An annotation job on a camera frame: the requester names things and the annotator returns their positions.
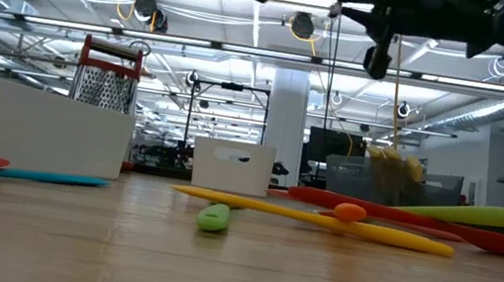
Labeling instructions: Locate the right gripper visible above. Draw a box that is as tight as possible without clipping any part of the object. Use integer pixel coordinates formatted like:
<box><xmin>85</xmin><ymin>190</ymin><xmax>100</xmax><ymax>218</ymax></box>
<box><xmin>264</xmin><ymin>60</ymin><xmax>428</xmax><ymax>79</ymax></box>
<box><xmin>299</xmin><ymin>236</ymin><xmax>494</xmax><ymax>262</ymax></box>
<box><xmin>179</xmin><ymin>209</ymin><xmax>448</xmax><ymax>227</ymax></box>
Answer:
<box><xmin>321</xmin><ymin>0</ymin><xmax>504</xmax><ymax>97</ymax></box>

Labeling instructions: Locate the orange silicone spatula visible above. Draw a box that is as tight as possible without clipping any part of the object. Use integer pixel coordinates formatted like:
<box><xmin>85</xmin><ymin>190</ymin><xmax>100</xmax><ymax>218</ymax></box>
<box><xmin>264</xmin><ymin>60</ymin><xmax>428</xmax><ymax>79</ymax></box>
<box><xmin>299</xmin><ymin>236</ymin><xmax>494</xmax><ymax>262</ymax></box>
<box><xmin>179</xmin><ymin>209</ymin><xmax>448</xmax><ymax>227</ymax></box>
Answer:
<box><xmin>331</xmin><ymin>199</ymin><xmax>370</xmax><ymax>226</ymax></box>

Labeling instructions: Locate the yellow silicone spatula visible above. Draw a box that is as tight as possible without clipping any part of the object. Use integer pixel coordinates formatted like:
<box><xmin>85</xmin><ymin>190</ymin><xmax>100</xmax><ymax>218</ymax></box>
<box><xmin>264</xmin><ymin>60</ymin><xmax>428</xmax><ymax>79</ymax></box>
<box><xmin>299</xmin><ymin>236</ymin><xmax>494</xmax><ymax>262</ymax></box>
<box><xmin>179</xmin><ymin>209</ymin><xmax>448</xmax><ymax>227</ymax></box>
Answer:
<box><xmin>167</xmin><ymin>182</ymin><xmax>460</xmax><ymax>259</ymax></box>

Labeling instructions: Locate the light green silicone spoon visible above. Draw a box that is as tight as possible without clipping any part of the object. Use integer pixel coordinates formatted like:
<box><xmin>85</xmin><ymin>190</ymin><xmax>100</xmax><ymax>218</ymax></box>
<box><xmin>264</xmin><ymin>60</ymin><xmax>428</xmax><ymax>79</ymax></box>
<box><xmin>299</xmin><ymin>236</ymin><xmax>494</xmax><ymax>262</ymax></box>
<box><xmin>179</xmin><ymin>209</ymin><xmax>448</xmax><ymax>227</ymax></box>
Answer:
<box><xmin>389</xmin><ymin>189</ymin><xmax>504</xmax><ymax>232</ymax></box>

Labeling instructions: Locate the green silicone spatula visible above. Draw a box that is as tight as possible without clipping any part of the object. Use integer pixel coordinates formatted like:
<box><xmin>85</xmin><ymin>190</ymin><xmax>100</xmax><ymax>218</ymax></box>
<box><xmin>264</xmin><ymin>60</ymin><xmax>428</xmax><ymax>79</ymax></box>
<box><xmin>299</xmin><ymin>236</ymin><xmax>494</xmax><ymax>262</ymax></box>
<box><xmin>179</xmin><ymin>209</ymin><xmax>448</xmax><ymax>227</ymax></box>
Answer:
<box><xmin>193</xmin><ymin>198</ymin><xmax>236</xmax><ymax>236</ymax></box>

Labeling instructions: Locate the red silicone spoon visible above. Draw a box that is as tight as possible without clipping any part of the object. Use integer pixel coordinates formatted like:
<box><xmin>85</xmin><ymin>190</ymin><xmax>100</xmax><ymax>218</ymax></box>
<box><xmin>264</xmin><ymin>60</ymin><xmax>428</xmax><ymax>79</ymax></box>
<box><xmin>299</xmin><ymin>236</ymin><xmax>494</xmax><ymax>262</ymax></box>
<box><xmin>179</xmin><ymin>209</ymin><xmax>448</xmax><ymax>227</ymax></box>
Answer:
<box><xmin>282</xmin><ymin>182</ymin><xmax>504</xmax><ymax>256</ymax></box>

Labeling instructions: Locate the blue silicone spatula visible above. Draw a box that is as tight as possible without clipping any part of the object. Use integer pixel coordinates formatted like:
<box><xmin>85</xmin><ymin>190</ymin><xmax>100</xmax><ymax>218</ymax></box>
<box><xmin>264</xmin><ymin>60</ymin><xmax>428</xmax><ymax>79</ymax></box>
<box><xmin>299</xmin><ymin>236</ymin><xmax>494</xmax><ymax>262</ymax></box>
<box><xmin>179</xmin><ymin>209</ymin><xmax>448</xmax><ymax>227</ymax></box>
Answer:
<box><xmin>0</xmin><ymin>161</ymin><xmax>113</xmax><ymax>198</ymax></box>

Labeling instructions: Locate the long ceiling light strip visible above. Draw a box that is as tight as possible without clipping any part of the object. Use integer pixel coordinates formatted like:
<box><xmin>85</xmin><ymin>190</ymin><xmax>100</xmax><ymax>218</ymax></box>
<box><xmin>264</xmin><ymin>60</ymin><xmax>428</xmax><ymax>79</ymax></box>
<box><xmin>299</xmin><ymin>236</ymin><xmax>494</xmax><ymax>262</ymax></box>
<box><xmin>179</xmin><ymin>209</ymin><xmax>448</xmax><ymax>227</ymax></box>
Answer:
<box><xmin>0</xmin><ymin>7</ymin><xmax>504</xmax><ymax>96</ymax></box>

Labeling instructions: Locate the white building column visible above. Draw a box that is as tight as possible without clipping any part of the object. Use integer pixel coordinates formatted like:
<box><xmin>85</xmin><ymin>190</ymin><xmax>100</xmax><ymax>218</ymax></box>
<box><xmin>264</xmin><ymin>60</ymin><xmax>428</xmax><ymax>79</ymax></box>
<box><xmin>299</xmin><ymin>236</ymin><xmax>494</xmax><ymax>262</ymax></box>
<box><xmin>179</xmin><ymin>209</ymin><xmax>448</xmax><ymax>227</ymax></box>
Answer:
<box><xmin>256</xmin><ymin>66</ymin><xmax>315</xmax><ymax>190</ymax></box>

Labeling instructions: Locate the black background screen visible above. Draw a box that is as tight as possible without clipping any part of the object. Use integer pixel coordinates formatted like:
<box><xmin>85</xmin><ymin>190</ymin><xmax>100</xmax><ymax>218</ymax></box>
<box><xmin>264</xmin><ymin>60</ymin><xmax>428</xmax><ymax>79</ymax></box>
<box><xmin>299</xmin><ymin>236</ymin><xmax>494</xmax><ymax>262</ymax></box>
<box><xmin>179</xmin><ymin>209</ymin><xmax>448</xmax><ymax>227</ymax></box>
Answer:
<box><xmin>304</xmin><ymin>125</ymin><xmax>370</xmax><ymax>170</ymax></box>

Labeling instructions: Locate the red framed box grater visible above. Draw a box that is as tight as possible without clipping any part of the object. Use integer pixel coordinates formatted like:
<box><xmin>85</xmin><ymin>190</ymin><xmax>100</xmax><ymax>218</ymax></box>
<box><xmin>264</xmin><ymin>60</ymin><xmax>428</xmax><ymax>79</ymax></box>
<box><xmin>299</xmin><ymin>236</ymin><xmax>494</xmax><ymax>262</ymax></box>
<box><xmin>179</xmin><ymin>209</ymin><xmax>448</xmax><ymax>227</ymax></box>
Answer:
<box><xmin>64</xmin><ymin>31</ymin><xmax>148</xmax><ymax>119</ymax></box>

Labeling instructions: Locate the grey translucent plastic bin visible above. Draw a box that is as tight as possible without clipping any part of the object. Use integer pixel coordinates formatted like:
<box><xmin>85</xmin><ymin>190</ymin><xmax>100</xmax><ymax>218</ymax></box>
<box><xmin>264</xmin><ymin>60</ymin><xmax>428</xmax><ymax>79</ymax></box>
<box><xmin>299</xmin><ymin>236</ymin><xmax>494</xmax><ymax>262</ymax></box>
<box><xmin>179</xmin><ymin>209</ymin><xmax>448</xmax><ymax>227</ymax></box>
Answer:
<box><xmin>321</xmin><ymin>150</ymin><xmax>466</xmax><ymax>219</ymax></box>

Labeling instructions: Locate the small white plastic bin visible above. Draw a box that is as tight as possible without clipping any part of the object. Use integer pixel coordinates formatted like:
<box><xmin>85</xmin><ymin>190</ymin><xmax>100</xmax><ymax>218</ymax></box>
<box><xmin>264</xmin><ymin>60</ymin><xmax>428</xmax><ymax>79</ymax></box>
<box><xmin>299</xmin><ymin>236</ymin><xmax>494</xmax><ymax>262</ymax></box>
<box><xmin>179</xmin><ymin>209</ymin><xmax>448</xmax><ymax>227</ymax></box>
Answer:
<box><xmin>186</xmin><ymin>134</ymin><xmax>278</xmax><ymax>201</ymax></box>

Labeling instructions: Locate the large white plastic bin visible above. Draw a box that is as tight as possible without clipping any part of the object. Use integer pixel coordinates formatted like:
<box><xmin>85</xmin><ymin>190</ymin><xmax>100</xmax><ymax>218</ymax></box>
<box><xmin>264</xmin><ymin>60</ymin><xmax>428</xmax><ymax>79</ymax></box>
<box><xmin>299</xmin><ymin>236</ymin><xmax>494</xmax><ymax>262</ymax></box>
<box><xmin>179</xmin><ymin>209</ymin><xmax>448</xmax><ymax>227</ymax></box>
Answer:
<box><xmin>0</xmin><ymin>72</ymin><xmax>141</xmax><ymax>184</ymax></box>

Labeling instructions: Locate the large ceiling cable reel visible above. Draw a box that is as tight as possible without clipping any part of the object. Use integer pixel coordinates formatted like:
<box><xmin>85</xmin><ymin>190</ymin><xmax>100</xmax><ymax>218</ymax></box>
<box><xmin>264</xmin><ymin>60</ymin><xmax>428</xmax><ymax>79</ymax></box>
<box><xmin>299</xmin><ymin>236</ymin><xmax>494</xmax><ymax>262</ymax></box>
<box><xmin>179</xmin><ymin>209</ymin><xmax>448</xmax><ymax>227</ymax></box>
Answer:
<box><xmin>288</xmin><ymin>9</ymin><xmax>318</xmax><ymax>42</ymax></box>
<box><xmin>129</xmin><ymin>0</ymin><xmax>173</xmax><ymax>35</ymax></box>

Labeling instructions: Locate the yellow hanging cable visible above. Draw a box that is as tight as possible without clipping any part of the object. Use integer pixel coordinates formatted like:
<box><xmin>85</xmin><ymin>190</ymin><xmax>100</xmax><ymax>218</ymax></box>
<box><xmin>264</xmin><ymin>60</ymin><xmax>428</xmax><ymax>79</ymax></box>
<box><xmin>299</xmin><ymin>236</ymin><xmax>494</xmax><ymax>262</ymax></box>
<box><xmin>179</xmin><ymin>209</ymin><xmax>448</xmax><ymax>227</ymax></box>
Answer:
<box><xmin>380</xmin><ymin>35</ymin><xmax>418</xmax><ymax>153</ymax></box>

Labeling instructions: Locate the small ceiling cable reel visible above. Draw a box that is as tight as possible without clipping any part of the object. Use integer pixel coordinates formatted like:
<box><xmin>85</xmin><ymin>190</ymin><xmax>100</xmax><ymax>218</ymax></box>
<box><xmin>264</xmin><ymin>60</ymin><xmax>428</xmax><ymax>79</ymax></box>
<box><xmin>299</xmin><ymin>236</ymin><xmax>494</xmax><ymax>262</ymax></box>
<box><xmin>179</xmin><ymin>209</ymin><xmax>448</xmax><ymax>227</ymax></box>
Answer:
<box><xmin>394</xmin><ymin>99</ymin><xmax>413</xmax><ymax>121</ymax></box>
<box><xmin>183</xmin><ymin>68</ymin><xmax>201</xmax><ymax>90</ymax></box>
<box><xmin>329</xmin><ymin>89</ymin><xmax>346</xmax><ymax>108</ymax></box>

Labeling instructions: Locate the black hanging cable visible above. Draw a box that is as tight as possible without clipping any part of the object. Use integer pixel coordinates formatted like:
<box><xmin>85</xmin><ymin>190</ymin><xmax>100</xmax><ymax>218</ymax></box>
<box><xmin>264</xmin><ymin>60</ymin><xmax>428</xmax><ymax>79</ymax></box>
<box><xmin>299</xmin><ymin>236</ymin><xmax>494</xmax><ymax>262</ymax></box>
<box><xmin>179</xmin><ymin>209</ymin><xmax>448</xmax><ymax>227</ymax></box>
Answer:
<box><xmin>302</xmin><ymin>15</ymin><xmax>346</xmax><ymax>190</ymax></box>

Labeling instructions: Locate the black background stand frame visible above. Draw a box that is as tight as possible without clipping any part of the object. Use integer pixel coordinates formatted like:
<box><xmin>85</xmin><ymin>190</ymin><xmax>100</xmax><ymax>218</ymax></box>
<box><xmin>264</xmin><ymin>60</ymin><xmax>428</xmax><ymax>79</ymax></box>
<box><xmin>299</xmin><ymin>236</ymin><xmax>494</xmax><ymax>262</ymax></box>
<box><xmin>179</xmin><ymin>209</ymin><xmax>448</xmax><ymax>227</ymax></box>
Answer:
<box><xmin>182</xmin><ymin>76</ymin><xmax>273</xmax><ymax>161</ymax></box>

